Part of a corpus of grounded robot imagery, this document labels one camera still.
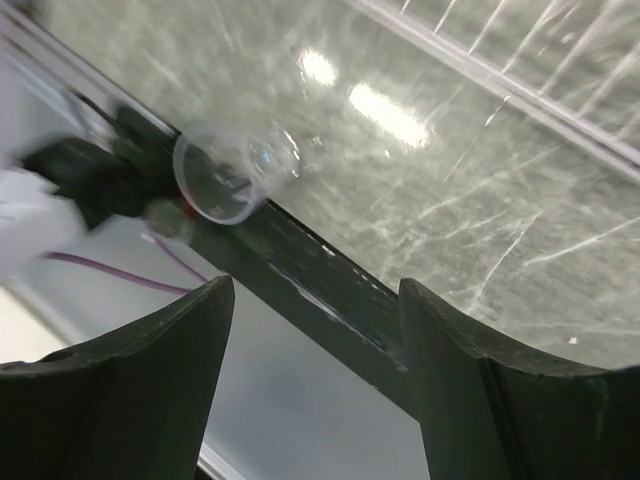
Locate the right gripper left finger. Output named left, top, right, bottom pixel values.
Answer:
left=1, top=276, right=235, bottom=479

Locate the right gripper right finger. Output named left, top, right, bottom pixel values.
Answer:
left=399, top=279, right=639, bottom=479

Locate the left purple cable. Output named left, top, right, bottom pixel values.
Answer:
left=39, top=229, right=211, bottom=296

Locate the clear glass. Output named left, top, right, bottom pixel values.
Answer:
left=172, top=124, right=302, bottom=226

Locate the white wire dish rack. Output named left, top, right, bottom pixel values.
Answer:
left=354, top=0, right=639, bottom=173

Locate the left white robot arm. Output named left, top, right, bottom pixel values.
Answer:
left=1, top=136, right=125, bottom=279

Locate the black base beam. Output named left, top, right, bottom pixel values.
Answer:
left=19, top=102, right=416, bottom=414

